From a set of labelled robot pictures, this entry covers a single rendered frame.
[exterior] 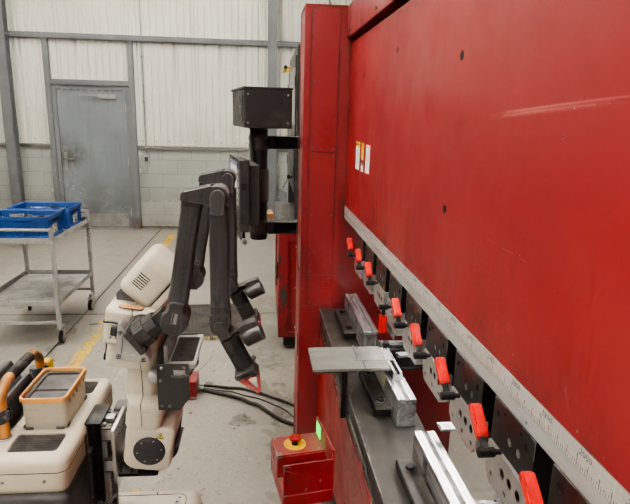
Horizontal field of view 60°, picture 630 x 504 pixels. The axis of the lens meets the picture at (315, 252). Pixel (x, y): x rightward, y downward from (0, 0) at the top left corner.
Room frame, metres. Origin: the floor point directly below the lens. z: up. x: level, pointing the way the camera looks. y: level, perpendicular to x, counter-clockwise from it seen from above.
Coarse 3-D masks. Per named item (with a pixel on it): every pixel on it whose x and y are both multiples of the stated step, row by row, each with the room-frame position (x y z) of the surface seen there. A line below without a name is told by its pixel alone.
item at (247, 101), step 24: (240, 96) 2.82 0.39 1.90; (264, 96) 2.75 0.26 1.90; (288, 96) 2.78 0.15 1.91; (240, 120) 2.83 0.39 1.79; (264, 120) 2.75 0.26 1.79; (288, 120) 2.78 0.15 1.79; (264, 144) 3.15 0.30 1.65; (264, 168) 3.16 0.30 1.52; (264, 192) 3.15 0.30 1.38; (264, 216) 3.16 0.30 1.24
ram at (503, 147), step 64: (448, 0) 1.34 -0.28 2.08; (512, 0) 1.01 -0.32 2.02; (576, 0) 0.81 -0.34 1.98; (384, 64) 1.94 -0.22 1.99; (448, 64) 1.30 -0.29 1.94; (512, 64) 0.98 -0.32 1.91; (576, 64) 0.79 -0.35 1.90; (384, 128) 1.89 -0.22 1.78; (448, 128) 1.27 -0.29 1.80; (512, 128) 0.95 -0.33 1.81; (576, 128) 0.76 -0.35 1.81; (384, 192) 1.84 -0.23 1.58; (448, 192) 1.23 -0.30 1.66; (512, 192) 0.93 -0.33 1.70; (576, 192) 0.74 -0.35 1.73; (384, 256) 1.79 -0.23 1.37; (448, 256) 1.20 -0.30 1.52; (512, 256) 0.90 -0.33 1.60; (576, 256) 0.72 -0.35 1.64; (512, 320) 0.88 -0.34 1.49; (576, 320) 0.70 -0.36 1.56; (576, 384) 0.68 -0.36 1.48
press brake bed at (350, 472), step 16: (320, 336) 2.55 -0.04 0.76; (320, 384) 2.50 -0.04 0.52; (336, 384) 2.04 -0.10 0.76; (320, 400) 2.48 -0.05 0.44; (336, 400) 1.99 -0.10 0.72; (320, 416) 2.48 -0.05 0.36; (336, 416) 1.97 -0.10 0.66; (336, 432) 1.96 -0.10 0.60; (352, 432) 1.64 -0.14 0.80; (336, 448) 1.94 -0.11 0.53; (352, 448) 1.62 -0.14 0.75; (336, 464) 1.93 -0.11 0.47; (352, 464) 1.61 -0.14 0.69; (336, 480) 1.91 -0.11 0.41; (352, 480) 1.60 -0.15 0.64; (368, 480) 1.38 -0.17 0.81; (336, 496) 1.90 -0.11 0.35; (352, 496) 1.59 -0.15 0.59; (368, 496) 1.37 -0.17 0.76
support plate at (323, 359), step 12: (312, 348) 1.85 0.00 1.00; (324, 348) 1.86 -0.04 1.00; (336, 348) 1.86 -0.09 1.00; (348, 348) 1.86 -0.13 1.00; (360, 348) 1.86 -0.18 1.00; (372, 348) 1.87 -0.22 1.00; (312, 360) 1.75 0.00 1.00; (324, 360) 1.75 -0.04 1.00; (336, 360) 1.76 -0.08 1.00; (348, 360) 1.76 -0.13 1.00; (360, 360) 1.76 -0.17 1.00; (372, 360) 1.76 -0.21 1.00; (384, 360) 1.77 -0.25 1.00
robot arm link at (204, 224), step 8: (200, 176) 1.91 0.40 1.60; (208, 176) 1.91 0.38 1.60; (216, 176) 1.92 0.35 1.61; (200, 184) 1.92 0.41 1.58; (208, 208) 1.93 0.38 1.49; (200, 224) 1.92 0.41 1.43; (208, 224) 1.93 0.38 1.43; (200, 232) 1.92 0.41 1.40; (208, 232) 1.95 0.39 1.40; (200, 240) 1.92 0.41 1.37; (200, 248) 1.92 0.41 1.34; (200, 256) 1.92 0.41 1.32; (200, 264) 1.91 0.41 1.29; (200, 272) 1.90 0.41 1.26; (192, 280) 1.90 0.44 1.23; (200, 280) 1.90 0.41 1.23; (192, 288) 1.90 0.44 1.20
